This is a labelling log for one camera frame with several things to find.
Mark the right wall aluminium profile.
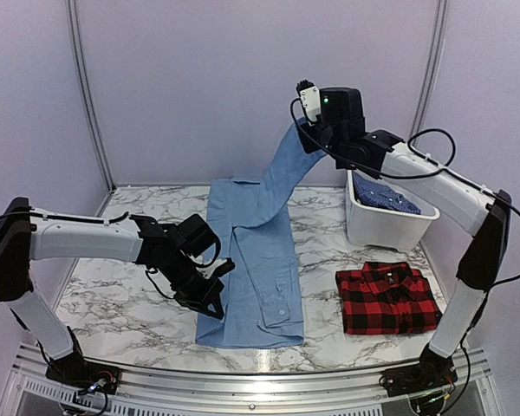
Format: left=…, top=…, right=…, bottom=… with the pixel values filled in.
left=408, top=0, right=450, bottom=137

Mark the red black plaid shirt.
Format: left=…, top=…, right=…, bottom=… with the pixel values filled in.
left=335, top=262, right=442, bottom=335

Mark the light blue long sleeve shirt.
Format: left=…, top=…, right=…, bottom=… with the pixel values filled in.
left=196, top=127, right=324, bottom=349

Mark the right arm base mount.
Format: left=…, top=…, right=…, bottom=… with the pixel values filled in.
left=379, top=362, right=458, bottom=397

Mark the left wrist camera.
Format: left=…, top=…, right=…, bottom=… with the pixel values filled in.
left=167, top=214, right=235, bottom=279

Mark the left wall aluminium profile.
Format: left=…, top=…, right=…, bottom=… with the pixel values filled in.
left=65, top=0, right=116, bottom=192

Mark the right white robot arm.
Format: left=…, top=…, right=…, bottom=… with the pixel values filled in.
left=296, top=121, right=520, bottom=388

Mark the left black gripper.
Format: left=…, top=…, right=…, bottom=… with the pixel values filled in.
left=162, top=250, right=224, bottom=319

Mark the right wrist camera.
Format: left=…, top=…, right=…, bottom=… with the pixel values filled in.
left=296, top=80, right=365, bottom=131

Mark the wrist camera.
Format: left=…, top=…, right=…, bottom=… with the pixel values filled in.
left=296, top=80, right=365, bottom=131
left=167, top=214, right=235, bottom=279

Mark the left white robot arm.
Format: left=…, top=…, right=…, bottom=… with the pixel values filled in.
left=0, top=197, right=235, bottom=390

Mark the white plastic bin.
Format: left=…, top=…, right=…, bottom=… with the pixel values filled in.
left=346, top=171, right=440, bottom=252

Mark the wall aluminium profile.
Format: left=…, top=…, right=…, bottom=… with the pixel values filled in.
left=65, top=0, right=116, bottom=192
left=408, top=0, right=450, bottom=137

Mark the aluminium table front rail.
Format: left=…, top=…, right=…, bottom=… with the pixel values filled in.
left=0, top=341, right=499, bottom=416

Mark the dark blue patterned shirt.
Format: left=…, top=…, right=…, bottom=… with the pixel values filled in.
left=352, top=172, right=421, bottom=215

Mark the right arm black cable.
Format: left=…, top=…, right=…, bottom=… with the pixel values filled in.
left=289, top=97, right=520, bottom=287

